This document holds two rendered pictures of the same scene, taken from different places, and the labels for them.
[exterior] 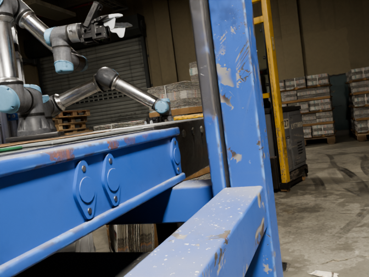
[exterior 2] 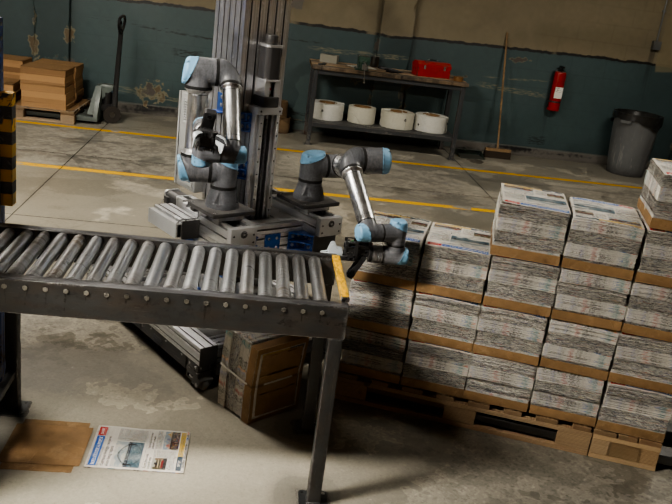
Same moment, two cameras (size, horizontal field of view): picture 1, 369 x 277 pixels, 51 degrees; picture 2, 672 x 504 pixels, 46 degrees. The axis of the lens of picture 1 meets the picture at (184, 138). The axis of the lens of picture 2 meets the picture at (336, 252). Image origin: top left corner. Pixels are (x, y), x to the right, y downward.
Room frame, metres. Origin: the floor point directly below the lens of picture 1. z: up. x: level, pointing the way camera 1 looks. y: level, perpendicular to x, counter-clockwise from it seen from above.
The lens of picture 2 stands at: (0.75, -2.60, 1.85)
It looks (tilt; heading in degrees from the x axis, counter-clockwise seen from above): 19 degrees down; 63
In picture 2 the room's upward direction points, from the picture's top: 8 degrees clockwise
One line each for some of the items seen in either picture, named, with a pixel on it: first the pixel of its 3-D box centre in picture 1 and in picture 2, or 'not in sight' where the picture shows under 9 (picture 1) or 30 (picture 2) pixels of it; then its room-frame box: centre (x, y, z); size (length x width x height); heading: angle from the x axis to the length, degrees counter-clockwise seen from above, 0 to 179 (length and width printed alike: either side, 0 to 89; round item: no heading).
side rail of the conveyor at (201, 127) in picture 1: (229, 132); (148, 305); (1.33, -0.16, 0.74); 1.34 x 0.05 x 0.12; 160
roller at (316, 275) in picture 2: not in sight; (317, 282); (1.96, -0.12, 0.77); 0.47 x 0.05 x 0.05; 70
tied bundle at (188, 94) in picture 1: (178, 100); (528, 223); (3.00, 0.01, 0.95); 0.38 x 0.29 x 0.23; 54
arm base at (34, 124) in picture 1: (33, 124); (222, 195); (1.84, 0.70, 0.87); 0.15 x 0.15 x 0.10
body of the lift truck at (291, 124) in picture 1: (265, 146); not in sight; (4.11, -0.85, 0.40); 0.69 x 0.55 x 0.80; 52
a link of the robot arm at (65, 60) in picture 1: (65, 60); (205, 153); (1.67, 0.46, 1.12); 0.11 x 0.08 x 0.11; 169
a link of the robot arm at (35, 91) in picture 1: (28, 99); (222, 169); (1.83, 0.70, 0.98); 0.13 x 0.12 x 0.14; 169
